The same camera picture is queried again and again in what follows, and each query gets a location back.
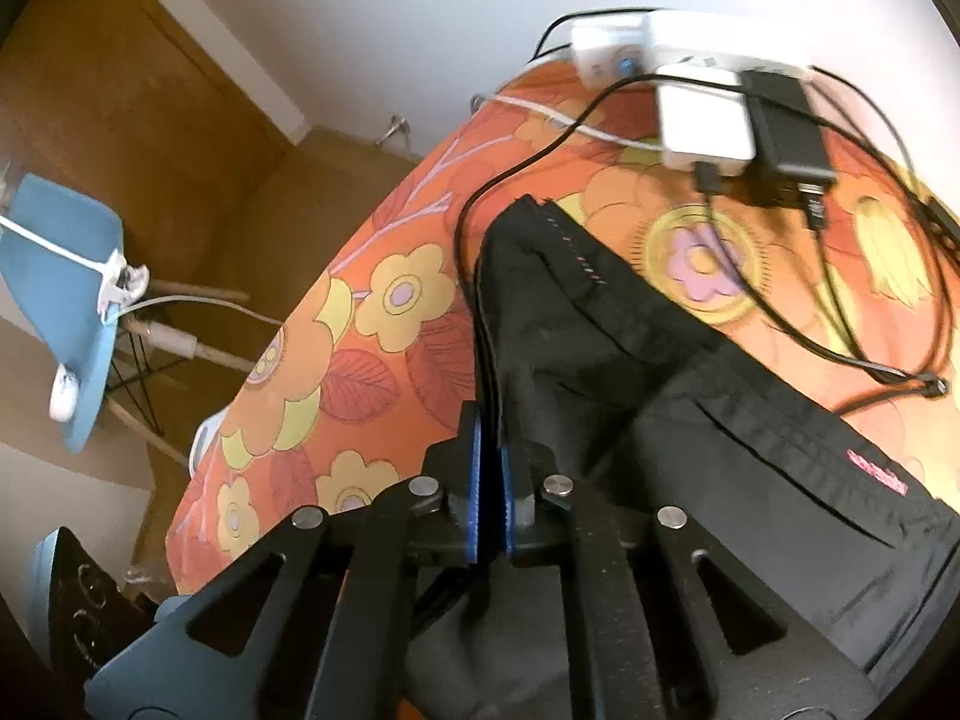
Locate black pants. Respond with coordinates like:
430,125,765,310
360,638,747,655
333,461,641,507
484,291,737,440
405,199,958,718

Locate orange floral bed sheet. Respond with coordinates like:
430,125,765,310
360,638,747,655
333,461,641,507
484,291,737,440
166,64,958,593

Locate white clip-on desk lamp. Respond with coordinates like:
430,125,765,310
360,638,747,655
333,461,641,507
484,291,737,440
2,172,149,323

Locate white power adapter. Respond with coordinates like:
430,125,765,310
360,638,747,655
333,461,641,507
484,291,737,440
656,83,755,177

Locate blue chair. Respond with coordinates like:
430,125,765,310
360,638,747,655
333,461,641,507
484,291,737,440
2,174,124,454

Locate black power adapter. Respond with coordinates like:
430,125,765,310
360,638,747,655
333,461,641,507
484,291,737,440
740,70,836,210

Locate white power strip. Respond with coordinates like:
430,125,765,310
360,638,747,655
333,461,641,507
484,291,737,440
569,10,812,89

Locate white lamp cable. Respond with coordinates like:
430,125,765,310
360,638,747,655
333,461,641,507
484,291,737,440
115,291,287,332

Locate black inline cable controller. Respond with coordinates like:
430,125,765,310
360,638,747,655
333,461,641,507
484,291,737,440
926,197,960,265

